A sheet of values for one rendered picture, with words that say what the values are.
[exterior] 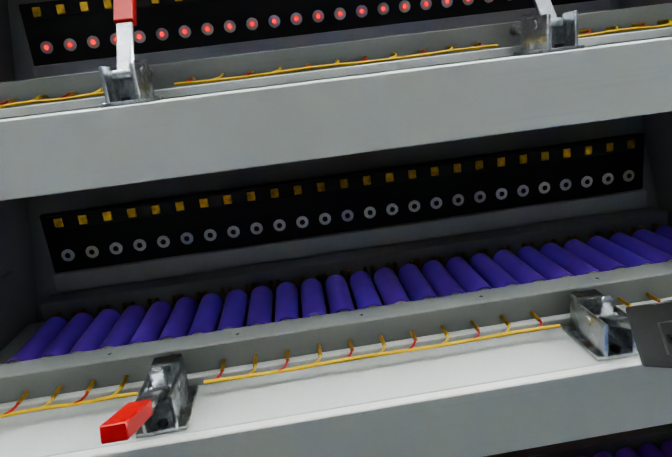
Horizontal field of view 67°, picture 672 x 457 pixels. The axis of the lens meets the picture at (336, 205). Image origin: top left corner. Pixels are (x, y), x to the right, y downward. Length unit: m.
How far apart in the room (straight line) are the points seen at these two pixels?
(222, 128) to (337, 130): 0.07
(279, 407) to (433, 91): 0.21
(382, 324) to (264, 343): 0.08
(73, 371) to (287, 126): 0.20
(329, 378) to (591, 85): 0.24
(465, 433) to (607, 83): 0.23
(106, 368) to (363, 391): 0.16
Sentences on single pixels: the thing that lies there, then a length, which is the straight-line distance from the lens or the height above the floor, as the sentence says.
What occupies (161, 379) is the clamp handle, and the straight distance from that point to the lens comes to 0.32.
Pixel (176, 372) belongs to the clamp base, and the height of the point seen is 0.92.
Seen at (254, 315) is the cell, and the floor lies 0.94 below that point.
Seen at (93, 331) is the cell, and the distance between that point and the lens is 0.42.
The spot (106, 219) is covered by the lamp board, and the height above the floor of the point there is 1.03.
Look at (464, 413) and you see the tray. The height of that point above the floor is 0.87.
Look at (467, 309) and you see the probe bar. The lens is 0.35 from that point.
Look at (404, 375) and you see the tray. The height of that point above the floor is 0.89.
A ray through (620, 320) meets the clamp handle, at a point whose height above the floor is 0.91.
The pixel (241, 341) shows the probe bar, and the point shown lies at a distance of 0.34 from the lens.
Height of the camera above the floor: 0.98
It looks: 4 degrees up
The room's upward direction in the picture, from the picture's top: 8 degrees counter-clockwise
